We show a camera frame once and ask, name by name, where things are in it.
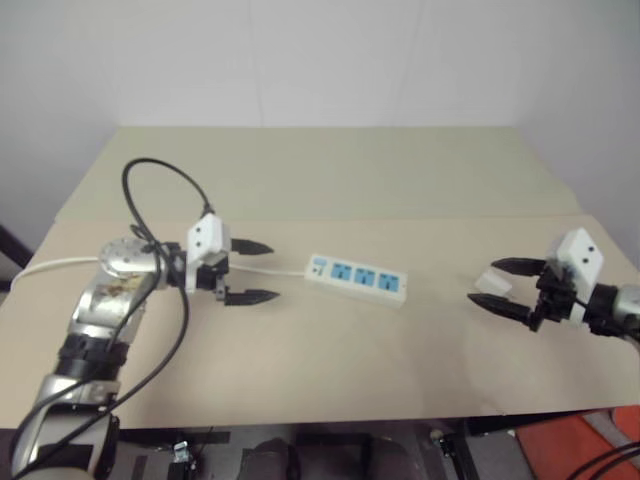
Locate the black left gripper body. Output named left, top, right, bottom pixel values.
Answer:
left=197, top=252, right=232, bottom=305

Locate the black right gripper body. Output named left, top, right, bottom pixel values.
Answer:
left=525, top=266, right=582, bottom=332

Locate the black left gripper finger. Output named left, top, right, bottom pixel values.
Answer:
left=222, top=288, right=282, bottom=308
left=230, top=238, right=276, bottom=258

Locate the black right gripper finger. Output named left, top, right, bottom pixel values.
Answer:
left=490, top=256, right=545, bottom=278
left=466, top=292, right=532, bottom=327

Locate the white plug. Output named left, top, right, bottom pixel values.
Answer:
left=473, top=267, right=513, bottom=300

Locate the white power strip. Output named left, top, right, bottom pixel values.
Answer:
left=304, top=252, right=409, bottom=310

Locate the orange object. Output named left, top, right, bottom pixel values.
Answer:
left=514, top=405, right=640, bottom=480

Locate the black metal table leg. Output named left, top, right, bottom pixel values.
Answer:
left=430, top=418, right=482, bottom=480

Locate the dark rounded shape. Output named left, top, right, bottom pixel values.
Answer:
left=241, top=436, right=297, bottom=480

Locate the small metal clamp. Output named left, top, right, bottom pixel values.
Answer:
left=169, top=439, right=202, bottom=480

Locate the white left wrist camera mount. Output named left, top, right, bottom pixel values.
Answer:
left=186, top=213, right=233, bottom=293

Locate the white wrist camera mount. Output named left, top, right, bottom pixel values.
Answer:
left=548, top=227, right=607, bottom=327
left=186, top=213, right=233, bottom=293

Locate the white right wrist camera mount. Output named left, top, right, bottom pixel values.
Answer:
left=548, top=227, right=607, bottom=327

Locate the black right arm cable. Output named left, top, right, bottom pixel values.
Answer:
left=567, top=296, right=640, bottom=480

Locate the white power strip cord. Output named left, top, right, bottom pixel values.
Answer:
left=8, top=255, right=308, bottom=294

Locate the black metal frame bar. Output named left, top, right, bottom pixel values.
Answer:
left=0, top=222, right=34, bottom=297

